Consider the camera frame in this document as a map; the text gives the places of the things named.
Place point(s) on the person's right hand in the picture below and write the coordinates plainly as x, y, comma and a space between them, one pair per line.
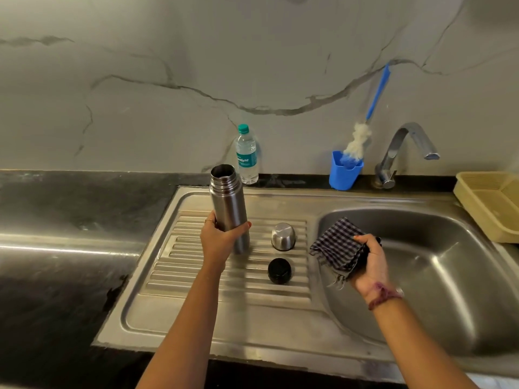
373, 271

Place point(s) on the person's left hand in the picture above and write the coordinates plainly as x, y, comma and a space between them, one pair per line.
219, 247

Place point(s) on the dark checked cloth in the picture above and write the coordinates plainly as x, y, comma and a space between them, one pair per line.
338, 247

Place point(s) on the stainless steel flask body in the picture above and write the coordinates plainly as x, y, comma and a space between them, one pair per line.
231, 206

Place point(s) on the steel cup cap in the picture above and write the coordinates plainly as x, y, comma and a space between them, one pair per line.
283, 236

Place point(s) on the black stopper lid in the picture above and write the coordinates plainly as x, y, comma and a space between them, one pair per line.
279, 271

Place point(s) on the blue white bottle brush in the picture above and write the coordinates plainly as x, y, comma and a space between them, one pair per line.
377, 93

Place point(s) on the person's left forearm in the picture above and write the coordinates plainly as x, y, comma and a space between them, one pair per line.
178, 332

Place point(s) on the person's right forearm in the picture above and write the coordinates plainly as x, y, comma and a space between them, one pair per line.
425, 344

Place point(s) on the clear plastic water bottle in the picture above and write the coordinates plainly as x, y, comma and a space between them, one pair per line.
247, 157

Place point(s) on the stainless steel sink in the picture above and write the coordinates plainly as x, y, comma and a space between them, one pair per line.
243, 320

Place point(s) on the blue plastic brush holder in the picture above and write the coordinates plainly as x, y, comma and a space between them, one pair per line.
344, 178

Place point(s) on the yellow plastic basket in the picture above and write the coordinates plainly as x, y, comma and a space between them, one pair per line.
498, 206

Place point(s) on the chrome faucet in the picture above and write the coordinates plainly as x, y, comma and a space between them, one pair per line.
409, 133

